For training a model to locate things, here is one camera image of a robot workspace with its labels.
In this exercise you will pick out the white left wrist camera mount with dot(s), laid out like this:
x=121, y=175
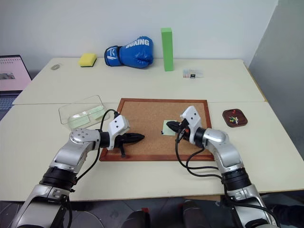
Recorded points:
x=117, y=124

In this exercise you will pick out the dark shoe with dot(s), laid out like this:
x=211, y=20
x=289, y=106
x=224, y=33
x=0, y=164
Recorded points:
x=288, y=212

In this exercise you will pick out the small clear parts case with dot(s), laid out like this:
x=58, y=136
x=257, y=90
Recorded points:
x=193, y=73

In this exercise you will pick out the open laptop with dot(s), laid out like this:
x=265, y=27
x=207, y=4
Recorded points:
x=10, y=76

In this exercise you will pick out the clear plastic box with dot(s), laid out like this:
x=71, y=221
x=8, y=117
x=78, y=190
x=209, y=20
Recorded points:
x=71, y=111

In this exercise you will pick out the large green note stack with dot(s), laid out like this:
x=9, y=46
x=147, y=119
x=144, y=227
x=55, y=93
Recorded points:
x=79, y=120

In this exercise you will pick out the yellow sponge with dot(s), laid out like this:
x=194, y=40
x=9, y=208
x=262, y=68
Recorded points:
x=87, y=59

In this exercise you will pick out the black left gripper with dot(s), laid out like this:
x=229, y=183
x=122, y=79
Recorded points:
x=121, y=140

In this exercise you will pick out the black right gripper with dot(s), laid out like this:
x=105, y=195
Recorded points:
x=184, y=129

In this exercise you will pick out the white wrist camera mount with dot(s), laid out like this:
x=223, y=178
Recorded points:
x=192, y=117
x=117, y=124

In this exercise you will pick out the tall green block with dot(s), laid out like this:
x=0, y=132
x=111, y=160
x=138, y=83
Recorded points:
x=167, y=50

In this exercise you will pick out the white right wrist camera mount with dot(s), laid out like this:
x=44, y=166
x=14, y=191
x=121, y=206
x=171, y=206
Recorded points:
x=192, y=117

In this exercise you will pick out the blue boxing glove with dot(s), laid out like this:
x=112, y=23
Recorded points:
x=133, y=53

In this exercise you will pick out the brown wooden tray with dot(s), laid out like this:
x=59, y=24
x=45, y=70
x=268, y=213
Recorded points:
x=241, y=116

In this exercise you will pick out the small green note stack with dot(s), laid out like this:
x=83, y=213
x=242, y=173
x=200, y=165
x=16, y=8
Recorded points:
x=97, y=112

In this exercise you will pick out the wood framed cork board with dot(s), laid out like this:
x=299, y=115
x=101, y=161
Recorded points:
x=154, y=114

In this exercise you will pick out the green sticky note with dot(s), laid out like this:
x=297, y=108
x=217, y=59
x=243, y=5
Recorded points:
x=166, y=131

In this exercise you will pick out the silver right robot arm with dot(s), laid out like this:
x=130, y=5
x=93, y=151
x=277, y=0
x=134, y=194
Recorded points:
x=225, y=152

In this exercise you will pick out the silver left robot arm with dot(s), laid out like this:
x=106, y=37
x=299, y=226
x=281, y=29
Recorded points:
x=71, y=152

